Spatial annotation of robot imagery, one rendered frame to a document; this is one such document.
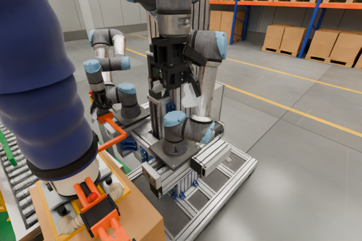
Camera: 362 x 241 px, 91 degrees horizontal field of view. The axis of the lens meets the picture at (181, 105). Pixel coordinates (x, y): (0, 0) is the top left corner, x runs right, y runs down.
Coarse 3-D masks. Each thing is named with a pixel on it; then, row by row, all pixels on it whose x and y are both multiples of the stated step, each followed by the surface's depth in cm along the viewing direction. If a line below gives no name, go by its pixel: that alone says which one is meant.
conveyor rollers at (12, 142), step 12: (0, 120) 213; (0, 144) 177; (12, 144) 178; (12, 168) 153; (24, 168) 152; (12, 180) 142; (24, 180) 142; (36, 180) 145; (24, 192) 134; (24, 204) 127; (36, 216) 119
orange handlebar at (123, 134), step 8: (112, 120) 101; (120, 128) 96; (120, 136) 90; (104, 144) 85; (112, 144) 87; (88, 176) 71; (88, 184) 67; (80, 192) 65; (96, 192) 65; (80, 200) 63; (112, 224) 56; (120, 224) 56; (104, 232) 54; (120, 232) 53; (104, 240) 52; (112, 240) 52; (120, 240) 52; (128, 240) 52
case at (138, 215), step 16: (112, 160) 108; (32, 192) 91; (80, 208) 84; (128, 208) 84; (144, 208) 84; (48, 224) 78; (128, 224) 78; (144, 224) 78; (160, 224) 81; (48, 240) 73; (80, 240) 73; (96, 240) 73; (144, 240) 76; (160, 240) 88
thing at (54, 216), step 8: (40, 184) 80; (48, 184) 80; (40, 192) 77; (48, 192) 77; (48, 208) 72; (56, 208) 71; (64, 208) 69; (72, 208) 71; (48, 216) 69; (56, 216) 68; (72, 216) 68; (56, 224) 66; (56, 232) 64; (56, 240) 62; (64, 240) 63
